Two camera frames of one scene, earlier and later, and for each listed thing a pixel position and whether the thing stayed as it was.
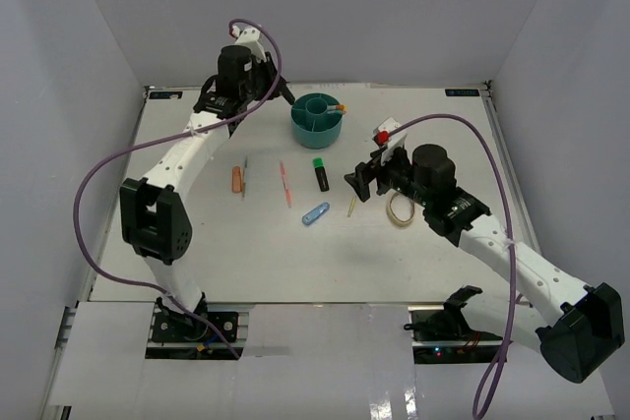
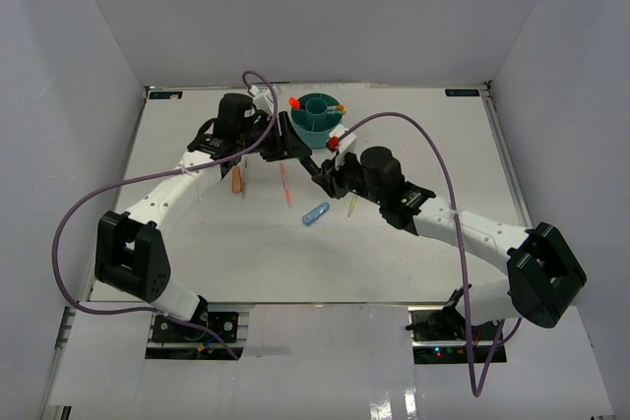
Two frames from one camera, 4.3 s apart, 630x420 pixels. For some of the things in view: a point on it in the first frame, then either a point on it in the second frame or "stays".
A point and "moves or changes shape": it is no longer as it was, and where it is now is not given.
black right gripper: x=359 y=180 → x=330 y=180
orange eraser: x=237 y=179 stays
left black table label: x=164 y=94 stays
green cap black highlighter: x=321 y=174 moves or changes shape
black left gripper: x=268 y=69 → x=285 y=147
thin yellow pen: x=352 y=205 stays
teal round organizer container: x=313 y=127 stays
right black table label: x=462 y=92 stays
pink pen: x=287 y=193 stays
